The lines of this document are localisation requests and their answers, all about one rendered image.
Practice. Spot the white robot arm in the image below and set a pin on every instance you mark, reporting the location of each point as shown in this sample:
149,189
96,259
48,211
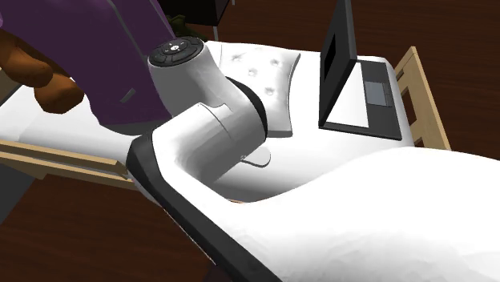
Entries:
351,218

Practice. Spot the white flat rounded object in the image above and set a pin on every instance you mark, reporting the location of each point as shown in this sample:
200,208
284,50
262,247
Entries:
259,158

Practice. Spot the wooden bed with white mattress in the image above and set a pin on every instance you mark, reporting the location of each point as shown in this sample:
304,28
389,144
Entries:
308,152

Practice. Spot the white tufted pillow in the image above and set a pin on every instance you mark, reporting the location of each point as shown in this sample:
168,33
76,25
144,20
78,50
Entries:
269,70

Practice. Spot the black laptop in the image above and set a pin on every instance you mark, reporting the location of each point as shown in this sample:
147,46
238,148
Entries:
338,58

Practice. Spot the purple blanket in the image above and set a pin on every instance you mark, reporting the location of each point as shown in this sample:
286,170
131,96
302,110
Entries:
90,50

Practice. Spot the brown teddy bear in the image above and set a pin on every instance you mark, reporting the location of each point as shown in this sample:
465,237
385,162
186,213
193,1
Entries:
54,95

